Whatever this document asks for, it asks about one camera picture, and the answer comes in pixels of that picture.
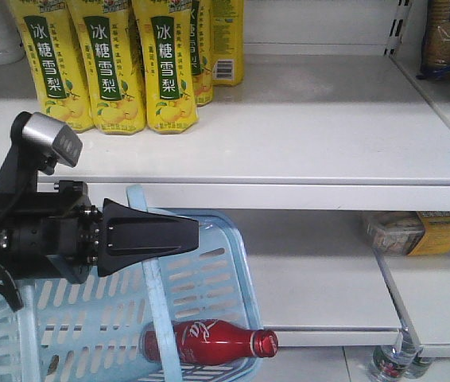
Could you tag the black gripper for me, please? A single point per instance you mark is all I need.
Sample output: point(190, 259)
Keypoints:
point(52, 235)

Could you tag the light blue plastic basket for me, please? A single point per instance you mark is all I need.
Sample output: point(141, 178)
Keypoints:
point(92, 331)

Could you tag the red aluminium coke bottle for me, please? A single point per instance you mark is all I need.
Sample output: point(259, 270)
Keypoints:
point(213, 341)

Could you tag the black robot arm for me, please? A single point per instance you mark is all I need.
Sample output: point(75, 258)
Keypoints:
point(62, 235)

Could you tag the yellow pear drink bottle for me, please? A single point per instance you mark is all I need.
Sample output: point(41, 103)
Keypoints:
point(164, 29)
point(227, 18)
point(53, 52)
point(111, 52)

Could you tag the white store shelving unit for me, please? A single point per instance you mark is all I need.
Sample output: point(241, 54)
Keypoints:
point(330, 119)

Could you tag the clear cracker box yellow label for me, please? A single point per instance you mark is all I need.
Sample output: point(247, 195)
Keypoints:
point(407, 233)

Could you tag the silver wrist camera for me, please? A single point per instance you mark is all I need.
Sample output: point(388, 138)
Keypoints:
point(45, 141)

